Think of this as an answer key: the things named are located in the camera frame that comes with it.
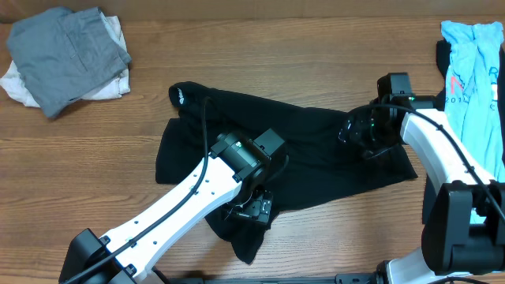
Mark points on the grey folded trousers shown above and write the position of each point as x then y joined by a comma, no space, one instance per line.
63,55

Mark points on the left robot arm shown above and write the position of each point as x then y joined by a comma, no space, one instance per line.
230,178

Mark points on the light blue t-shirt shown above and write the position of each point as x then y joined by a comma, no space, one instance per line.
472,91

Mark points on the black garment under pile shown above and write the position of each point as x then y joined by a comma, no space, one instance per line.
443,49

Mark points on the white folded garment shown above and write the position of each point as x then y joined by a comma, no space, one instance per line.
14,86

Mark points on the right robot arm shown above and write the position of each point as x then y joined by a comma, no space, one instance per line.
464,233

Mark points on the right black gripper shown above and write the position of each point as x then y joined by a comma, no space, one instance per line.
356,134

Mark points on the black polo shirt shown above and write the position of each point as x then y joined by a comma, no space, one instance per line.
321,167

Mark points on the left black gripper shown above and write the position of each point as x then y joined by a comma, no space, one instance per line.
259,206

